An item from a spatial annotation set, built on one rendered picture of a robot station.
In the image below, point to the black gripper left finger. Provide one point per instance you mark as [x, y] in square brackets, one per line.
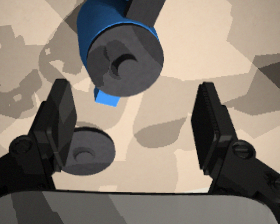
[33, 159]

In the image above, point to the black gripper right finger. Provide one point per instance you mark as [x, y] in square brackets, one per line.
[230, 160]

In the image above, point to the black round disk with center stud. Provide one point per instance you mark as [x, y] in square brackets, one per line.
[88, 143]

